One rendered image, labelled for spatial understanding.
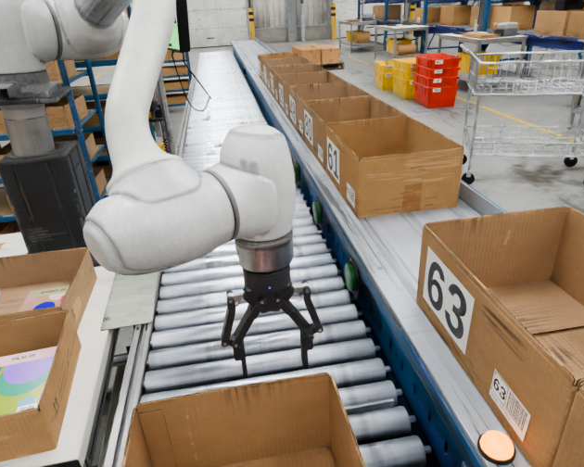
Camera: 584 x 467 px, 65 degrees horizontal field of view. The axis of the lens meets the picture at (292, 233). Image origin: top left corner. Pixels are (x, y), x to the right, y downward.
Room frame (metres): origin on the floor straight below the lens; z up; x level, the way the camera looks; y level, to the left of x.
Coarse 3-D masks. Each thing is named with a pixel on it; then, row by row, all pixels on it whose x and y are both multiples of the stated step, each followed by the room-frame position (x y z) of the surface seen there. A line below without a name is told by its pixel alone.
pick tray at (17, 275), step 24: (0, 264) 1.07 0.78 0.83; (24, 264) 1.07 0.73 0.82; (48, 264) 1.08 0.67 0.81; (72, 264) 1.09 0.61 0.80; (0, 288) 1.06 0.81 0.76; (24, 288) 1.05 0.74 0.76; (72, 288) 0.91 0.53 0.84; (0, 312) 0.94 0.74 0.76; (24, 312) 0.81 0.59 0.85; (48, 312) 0.82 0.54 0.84; (72, 312) 0.87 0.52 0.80
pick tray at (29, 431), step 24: (0, 336) 0.78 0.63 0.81; (24, 336) 0.79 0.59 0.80; (48, 336) 0.80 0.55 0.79; (72, 336) 0.78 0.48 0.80; (72, 360) 0.73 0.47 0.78; (48, 384) 0.60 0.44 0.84; (48, 408) 0.57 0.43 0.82; (0, 432) 0.53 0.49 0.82; (24, 432) 0.53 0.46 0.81; (48, 432) 0.54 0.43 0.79; (0, 456) 0.52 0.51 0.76; (24, 456) 0.53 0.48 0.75
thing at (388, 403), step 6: (372, 402) 0.61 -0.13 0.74; (378, 402) 0.61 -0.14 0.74; (384, 402) 0.61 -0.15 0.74; (390, 402) 0.61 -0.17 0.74; (348, 408) 0.60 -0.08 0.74; (354, 408) 0.60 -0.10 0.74; (360, 408) 0.60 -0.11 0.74; (366, 408) 0.60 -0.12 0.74; (372, 408) 0.60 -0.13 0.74; (378, 408) 0.60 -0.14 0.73; (384, 408) 0.61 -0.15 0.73; (348, 414) 0.60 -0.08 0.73
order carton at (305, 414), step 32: (256, 384) 0.50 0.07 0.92; (288, 384) 0.50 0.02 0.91; (320, 384) 0.51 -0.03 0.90; (160, 416) 0.47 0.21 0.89; (192, 416) 0.48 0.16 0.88; (224, 416) 0.49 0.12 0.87; (256, 416) 0.49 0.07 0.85; (288, 416) 0.50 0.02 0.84; (320, 416) 0.51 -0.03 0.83; (128, 448) 0.40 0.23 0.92; (160, 448) 0.47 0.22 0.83; (192, 448) 0.48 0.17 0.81; (224, 448) 0.49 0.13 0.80; (256, 448) 0.49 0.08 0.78; (288, 448) 0.50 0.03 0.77; (320, 448) 0.51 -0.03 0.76; (352, 448) 0.39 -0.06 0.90
